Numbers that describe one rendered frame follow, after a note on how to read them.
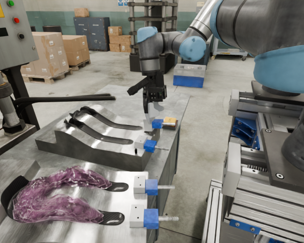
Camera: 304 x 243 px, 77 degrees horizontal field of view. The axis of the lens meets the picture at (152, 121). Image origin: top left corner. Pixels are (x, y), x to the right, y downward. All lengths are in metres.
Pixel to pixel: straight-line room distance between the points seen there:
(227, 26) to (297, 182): 0.35
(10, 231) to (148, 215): 0.35
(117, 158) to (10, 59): 0.87
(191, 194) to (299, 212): 1.22
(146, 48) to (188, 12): 6.44
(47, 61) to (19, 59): 3.18
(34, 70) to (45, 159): 3.99
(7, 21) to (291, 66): 1.31
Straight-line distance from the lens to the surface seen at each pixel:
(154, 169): 0.79
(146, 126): 0.81
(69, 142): 0.85
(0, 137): 1.26
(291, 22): 0.21
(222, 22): 0.33
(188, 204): 1.70
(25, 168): 0.75
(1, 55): 1.33
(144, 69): 0.74
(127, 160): 0.75
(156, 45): 0.74
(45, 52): 4.53
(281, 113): 1.02
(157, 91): 0.74
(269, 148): 0.59
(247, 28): 0.26
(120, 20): 7.87
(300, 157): 0.55
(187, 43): 0.63
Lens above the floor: 1.35
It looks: 30 degrees down
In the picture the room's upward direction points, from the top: straight up
